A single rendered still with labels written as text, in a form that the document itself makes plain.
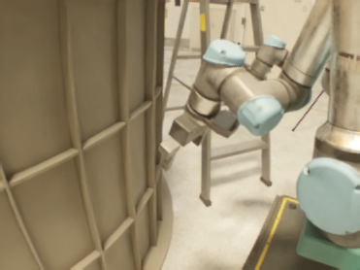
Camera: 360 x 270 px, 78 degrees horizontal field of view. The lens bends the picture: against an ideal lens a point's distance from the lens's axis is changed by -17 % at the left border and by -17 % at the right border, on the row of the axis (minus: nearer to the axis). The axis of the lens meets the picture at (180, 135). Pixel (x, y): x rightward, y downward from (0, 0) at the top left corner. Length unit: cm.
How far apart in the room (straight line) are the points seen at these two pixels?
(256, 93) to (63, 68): 39
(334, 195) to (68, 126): 54
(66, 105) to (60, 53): 12
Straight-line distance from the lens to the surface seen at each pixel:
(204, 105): 54
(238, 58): 49
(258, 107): 44
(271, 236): 109
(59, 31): 58
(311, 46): 51
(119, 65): 72
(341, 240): 55
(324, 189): 36
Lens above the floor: 109
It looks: 26 degrees down
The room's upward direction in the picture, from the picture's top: 2 degrees clockwise
